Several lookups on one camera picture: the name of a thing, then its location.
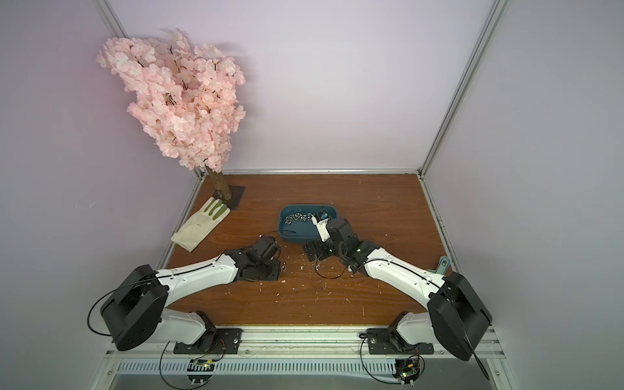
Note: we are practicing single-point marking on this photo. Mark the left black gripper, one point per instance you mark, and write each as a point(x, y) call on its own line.
point(276, 272)

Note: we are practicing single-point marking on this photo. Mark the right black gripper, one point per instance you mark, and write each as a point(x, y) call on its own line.
point(317, 249)

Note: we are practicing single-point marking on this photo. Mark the teal plastic storage box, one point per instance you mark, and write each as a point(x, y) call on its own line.
point(302, 232)

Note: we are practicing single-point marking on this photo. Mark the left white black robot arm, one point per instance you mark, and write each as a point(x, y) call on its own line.
point(139, 310)

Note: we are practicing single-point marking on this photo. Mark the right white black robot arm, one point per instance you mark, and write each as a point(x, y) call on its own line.
point(458, 317)

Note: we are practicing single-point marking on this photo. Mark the white green work glove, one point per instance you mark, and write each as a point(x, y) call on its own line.
point(200, 224)

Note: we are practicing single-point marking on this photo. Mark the teal plastic dustpan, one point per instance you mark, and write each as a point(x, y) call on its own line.
point(444, 264)

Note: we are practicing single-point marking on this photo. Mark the left small circuit board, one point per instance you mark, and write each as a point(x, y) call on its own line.
point(200, 371)

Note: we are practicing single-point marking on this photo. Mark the small circuit board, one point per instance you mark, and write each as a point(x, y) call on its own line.
point(407, 371)
point(200, 371)

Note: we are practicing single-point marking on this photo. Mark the right small circuit board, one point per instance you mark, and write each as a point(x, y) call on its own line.
point(407, 371)

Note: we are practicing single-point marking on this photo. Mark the pink artificial blossom tree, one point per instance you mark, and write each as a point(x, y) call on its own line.
point(186, 98)

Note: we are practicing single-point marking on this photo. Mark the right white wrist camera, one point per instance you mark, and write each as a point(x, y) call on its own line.
point(320, 221)

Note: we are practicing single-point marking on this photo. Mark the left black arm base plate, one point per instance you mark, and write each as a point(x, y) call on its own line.
point(213, 341)

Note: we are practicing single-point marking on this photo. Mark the aluminium front rail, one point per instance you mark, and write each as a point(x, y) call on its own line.
point(305, 341)

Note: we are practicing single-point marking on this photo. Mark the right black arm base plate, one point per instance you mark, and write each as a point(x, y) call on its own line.
point(381, 341)

